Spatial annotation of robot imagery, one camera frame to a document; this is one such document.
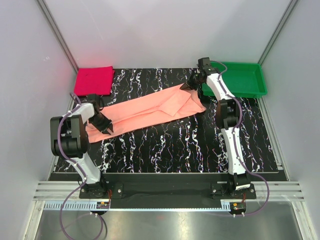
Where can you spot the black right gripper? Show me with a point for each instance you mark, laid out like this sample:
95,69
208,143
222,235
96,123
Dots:
185,87

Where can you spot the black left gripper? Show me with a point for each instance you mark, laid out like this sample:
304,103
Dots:
107,123

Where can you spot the peach t shirt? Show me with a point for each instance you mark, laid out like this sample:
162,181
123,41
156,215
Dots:
160,107

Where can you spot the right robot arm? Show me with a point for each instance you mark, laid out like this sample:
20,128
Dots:
228,118

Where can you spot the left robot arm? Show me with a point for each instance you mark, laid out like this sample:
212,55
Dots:
69,141

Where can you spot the folded magenta t shirt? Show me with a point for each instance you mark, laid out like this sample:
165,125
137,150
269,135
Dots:
96,80

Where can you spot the green plastic tray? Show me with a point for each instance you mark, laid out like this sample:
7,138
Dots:
244,80

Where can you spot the left controller board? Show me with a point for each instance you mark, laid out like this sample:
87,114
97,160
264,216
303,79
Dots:
105,205

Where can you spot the controller board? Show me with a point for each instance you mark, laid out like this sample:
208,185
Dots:
105,205
238,208

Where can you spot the right controller board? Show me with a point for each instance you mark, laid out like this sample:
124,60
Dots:
238,208

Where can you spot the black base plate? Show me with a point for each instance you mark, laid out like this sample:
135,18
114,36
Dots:
170,189

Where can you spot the white slotted cable duct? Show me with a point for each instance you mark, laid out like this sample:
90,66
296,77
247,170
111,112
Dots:
114,206

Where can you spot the right aluminium corner post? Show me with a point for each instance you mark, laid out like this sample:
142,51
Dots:
278,29

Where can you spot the aluminium corner post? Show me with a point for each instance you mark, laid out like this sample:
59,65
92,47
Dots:
278,29
57,33

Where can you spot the aluminium front rail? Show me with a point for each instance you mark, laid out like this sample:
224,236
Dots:
278,190

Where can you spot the left aluminium corner post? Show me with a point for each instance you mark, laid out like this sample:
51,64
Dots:
57,33

